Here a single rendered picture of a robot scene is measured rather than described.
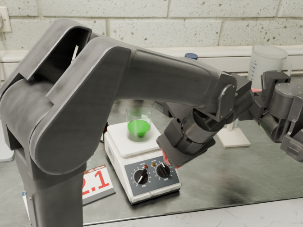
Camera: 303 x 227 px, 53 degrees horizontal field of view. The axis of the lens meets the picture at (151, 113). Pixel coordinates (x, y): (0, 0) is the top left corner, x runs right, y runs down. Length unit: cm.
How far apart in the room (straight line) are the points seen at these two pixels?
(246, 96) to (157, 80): 24
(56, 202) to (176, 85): 18
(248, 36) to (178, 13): 32
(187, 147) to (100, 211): 27
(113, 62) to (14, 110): 10
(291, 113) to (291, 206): 24
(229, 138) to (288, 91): 31
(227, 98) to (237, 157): 45
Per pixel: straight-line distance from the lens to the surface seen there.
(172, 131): 54
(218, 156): 87
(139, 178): 69
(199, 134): 50
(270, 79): 71
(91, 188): 73
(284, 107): 68
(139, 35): 118
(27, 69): 31
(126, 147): 72
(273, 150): 95
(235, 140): 93
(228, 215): 73
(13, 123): 29
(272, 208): 78
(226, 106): 46
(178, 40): 122
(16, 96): 30
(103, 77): 26
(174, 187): 73
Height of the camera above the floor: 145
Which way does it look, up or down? 34 degrees down
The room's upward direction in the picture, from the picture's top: 4 degrees clockwise
